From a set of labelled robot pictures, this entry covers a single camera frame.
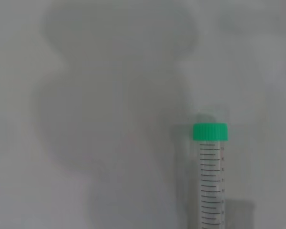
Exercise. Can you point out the green capped graduated test tube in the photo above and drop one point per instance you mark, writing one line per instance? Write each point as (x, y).
(210, 167)

